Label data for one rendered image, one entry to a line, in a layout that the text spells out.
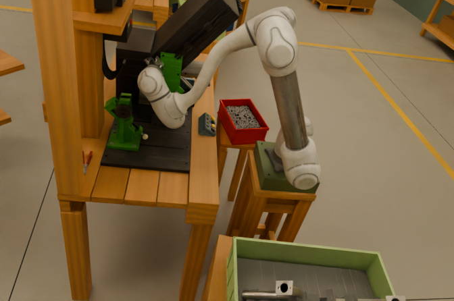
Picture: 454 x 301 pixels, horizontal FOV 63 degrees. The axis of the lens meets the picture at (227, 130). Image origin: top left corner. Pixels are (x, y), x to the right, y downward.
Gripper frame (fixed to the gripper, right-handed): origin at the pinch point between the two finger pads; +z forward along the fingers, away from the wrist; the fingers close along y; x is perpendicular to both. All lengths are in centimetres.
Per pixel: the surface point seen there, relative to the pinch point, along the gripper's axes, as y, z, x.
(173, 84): -14.3, 4.4, 0.1
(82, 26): 33, -38, 6
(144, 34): 13.8, 30.8, 0.9
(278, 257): -83, -71, -4
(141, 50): 9.1, 10.7, 3.8
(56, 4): 40, -71, -2
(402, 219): -227, 52, -72
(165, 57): -0.2, 4.2, -5.1
